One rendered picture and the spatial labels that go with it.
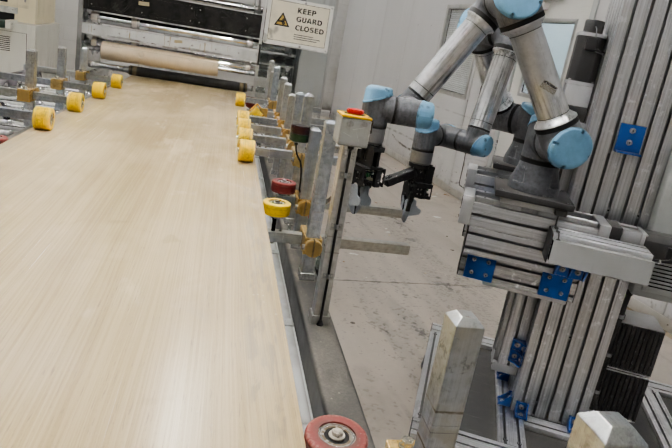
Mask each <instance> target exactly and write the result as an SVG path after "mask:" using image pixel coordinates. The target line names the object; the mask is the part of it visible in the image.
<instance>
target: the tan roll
mask: <svg viewBox="0 0 672 448"><path fill-rule="evenodd" d="M86 47H87V48H88V49H89V50H91V51H97V52H100V55H101V58H102V59H107V60H113V61H120V62H126V63H133V64H139V65H146V66H152V67H158V68H165V69H171V70H178V71H184V72H191V73H197V74H203V75H210V76H216V77H217V75H218V71H224V72H231V73H237V74H243V75H250V76H255V71H249V70H243V69H237V68H231V67H224V66H219V59H214V58H207V57H201V56H195V55H189V54H183V53H176V52H170V51H164V50H158V49H152V48H145V47H139V46H133V45H127V44H121V43H114V42H108V41H102V43H101V47H99V46H92V45H86Z"/></svg>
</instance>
